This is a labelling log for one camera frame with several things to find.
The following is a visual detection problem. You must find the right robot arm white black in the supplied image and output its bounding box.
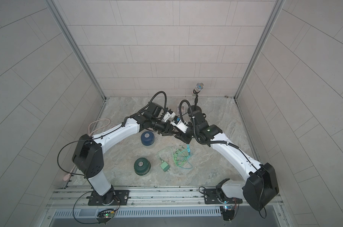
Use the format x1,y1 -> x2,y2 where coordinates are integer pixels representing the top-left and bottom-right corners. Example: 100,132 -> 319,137
172,100 -> 279,211

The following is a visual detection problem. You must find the black microphone stand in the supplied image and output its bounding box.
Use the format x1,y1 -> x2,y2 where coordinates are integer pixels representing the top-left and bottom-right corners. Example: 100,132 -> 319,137
187,94 -> 202,114

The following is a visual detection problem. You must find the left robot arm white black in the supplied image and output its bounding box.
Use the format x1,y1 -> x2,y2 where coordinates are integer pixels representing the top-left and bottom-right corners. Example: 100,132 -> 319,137
72,91 -> 173,205

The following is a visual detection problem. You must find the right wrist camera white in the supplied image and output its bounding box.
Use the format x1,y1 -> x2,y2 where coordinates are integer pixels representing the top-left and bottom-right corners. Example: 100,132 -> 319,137
171,116 -> 188,133

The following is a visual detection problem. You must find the green cordless meat grinder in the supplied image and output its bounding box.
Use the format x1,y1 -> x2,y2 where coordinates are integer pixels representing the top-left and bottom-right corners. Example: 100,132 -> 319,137
134,158 -> 151,176

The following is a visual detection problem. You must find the blue cordless meat grinder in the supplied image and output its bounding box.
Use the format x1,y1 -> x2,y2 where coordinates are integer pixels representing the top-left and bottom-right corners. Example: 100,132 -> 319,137
141,131 -> 155,146

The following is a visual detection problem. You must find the left controller board green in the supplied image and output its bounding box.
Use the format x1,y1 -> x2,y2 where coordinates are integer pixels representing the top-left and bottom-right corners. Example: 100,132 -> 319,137
96,209 -> 116,224

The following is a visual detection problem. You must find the green USB charger adapter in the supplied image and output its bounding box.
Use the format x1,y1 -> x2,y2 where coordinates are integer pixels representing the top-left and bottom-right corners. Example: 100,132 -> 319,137
160,161 -> 170,172

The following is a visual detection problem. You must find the teal charging cable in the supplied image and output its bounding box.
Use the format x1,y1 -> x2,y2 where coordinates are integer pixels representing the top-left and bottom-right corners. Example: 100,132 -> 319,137
171,144 -> 193,170

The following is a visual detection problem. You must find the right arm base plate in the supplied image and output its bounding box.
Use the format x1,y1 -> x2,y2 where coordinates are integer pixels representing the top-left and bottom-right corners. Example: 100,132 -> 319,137
199,188 -> 243,205

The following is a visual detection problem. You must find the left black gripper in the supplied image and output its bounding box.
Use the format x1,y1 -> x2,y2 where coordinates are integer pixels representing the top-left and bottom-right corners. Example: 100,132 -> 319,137
149,117 -> 181,135

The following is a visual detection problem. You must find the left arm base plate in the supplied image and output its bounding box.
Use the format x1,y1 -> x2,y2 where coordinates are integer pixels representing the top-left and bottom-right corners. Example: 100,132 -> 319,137
87,190 -> 130,206

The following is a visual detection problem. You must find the right controller board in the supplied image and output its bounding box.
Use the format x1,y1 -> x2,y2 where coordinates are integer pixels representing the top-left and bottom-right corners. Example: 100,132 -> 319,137
220,206 -> 236,221

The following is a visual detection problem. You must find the aluminium rail frame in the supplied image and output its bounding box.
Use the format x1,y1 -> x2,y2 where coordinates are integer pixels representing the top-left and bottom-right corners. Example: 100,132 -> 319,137
45,185 -> 284,211

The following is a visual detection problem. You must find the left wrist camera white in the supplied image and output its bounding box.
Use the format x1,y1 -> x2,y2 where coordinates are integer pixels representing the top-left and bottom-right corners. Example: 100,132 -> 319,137
162,110 -> 176,123

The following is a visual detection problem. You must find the silver microphone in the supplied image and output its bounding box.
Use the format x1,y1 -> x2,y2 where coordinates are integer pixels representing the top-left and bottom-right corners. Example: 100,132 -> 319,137
192,82 -> 204,96

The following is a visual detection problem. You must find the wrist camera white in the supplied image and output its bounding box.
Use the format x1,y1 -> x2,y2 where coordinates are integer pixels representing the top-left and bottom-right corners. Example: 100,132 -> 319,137
162,110 -> 176,123
171,116 -> 188,133

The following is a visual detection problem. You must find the light green charging cable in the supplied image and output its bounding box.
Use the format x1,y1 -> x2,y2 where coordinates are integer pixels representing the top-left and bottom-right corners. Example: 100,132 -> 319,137
156,146 -> 192,168

